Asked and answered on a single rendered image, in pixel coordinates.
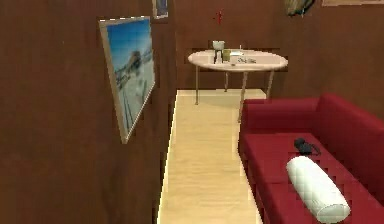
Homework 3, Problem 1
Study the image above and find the round white table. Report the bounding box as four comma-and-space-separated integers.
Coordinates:
187, 49, 289, 124

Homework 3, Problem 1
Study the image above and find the small framed blue picture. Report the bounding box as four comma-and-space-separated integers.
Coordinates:
152, 0, 170, 20

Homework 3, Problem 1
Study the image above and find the red sofa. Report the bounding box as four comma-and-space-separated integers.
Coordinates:
237, 92, 384, 224

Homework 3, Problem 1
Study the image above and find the black remote control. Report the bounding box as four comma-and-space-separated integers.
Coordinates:
293, 137, 322, 156

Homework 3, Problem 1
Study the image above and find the small red wall object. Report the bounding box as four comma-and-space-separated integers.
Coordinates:
213, 9, 225, 26

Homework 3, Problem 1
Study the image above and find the large framed blue picture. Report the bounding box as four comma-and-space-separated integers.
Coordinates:
98, 15, 156, 145

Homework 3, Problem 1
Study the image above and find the pale framed wall picture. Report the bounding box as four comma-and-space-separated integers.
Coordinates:
321, 0, 384, 7

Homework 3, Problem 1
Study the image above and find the green hanging wall object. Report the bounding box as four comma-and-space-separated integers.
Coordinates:
284, 0, 316, 17

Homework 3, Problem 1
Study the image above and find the white bolster pillow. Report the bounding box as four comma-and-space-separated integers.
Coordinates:
286, 155, 352, 224

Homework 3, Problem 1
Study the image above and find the white flat book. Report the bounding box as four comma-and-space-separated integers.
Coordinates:
237, 56, 258, 65

